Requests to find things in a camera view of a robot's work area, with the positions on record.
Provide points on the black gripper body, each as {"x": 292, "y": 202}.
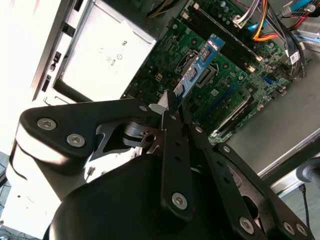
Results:
{"x": 112, "y": 212}

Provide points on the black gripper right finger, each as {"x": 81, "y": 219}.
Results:
{"x": 220, "y": 170}

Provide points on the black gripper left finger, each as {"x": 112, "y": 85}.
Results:
{"x": 75, "y": 117}

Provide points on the blue RAM stick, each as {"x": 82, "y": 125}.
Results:
{"x": 198, "y": 68}

